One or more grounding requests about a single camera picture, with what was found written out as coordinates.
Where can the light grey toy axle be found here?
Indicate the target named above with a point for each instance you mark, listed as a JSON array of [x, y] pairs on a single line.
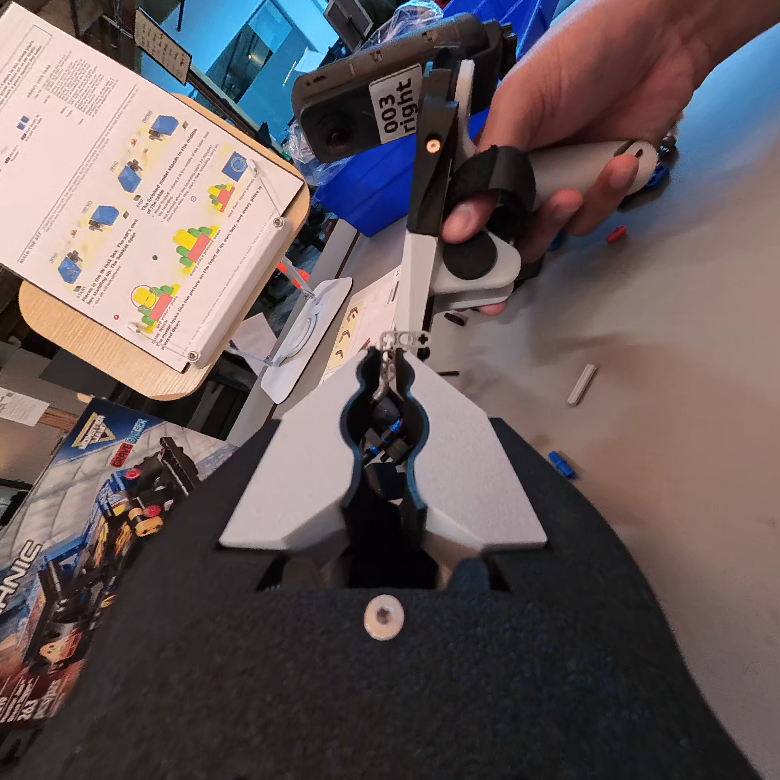
[[582, 384]]

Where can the person's right hand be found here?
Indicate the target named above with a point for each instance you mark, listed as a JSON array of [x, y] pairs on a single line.
[[597, 79]]

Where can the blue plastic bin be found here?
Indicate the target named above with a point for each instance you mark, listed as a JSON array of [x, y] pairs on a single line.
[[365, 189]]

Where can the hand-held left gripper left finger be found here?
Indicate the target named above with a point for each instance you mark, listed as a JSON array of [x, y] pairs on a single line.
[[292, 487]]

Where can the light grey L-shaped toy beam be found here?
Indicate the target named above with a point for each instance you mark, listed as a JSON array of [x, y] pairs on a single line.
[[405, 337]]

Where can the pile of small toy pins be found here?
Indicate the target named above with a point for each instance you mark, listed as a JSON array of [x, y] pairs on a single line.
[[616, 234]]

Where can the printed task instruction sheet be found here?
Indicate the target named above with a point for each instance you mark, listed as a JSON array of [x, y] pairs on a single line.
[[122, 183]]

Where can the building instruction booklet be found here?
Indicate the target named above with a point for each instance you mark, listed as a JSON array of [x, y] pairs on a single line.
[[353, 329]]

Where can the black framed notice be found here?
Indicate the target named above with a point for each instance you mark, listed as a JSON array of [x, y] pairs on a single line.
[[161, 46]]

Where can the clear plastic bag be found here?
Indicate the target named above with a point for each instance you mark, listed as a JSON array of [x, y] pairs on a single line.
[[402, 21]]

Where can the toy chassis with grey motor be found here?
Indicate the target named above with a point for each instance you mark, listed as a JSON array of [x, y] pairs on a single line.
[[396, 454]]

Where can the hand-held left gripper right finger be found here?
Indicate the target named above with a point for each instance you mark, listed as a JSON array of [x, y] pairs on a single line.
[[481, 487]]

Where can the blue toy pin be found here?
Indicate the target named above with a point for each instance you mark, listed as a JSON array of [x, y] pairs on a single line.
[[562, 464]]

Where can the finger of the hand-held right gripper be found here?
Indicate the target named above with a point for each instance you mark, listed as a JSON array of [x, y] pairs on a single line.
[[417, 280]]

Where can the monster truck toy set box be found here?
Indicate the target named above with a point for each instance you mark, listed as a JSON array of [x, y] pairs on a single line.
[[91, 487]]

